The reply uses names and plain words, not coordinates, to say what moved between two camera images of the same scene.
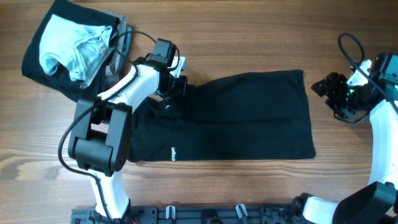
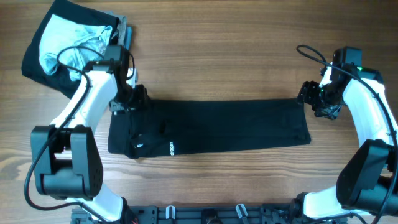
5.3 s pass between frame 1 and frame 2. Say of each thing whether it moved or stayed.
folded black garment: stayed
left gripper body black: moved
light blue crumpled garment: stayed
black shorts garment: moved
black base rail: stayed
